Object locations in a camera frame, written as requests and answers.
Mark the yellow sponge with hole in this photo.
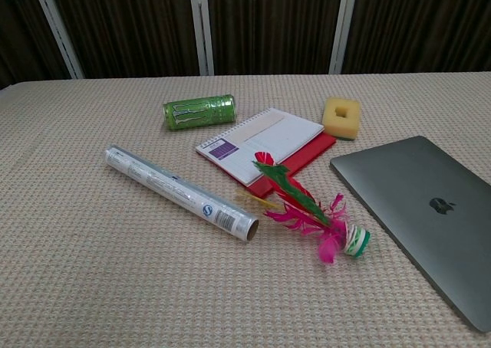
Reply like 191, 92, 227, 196
321, 97, 362, 142

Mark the silver foil roll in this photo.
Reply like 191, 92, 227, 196
104, 144, 260, 243

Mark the beige woven table cloth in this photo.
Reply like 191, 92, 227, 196
0, 71, 491, 348

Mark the white spiral notepad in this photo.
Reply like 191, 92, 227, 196
195, 107, 325, 186

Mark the grey laptop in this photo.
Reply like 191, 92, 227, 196
329, 135, 491, 333

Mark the green energy drink can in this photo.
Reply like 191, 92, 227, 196
162, 94, 236, 131

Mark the white wall rail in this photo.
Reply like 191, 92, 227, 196
328, 0, 360, 75
188, 0, 216, 77
29, 0, 84, 80

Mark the colourful feather shuttlecock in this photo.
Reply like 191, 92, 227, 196
235, 151, 372, 265

